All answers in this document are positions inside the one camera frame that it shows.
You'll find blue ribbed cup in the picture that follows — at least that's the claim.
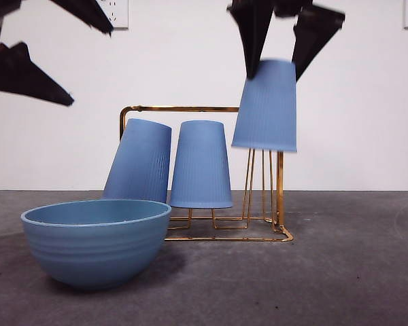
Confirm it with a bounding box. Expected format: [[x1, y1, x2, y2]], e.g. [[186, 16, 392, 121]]
[[101, 117, 173, 204], [169, 120, 233, 210], [231, 59, 299, 153]]

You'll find tilted blue ribbed cup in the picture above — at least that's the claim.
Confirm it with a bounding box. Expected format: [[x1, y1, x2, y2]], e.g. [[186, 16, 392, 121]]
[[101, 117, 173, 204]]

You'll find blue ribbed bowl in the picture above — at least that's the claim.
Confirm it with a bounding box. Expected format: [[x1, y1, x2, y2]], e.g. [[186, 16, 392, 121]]
[[20, 199, 173, 291]]

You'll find gold wire cup rack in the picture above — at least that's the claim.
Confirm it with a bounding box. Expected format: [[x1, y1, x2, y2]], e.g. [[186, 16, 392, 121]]
[[118, 105, 295, 242]]

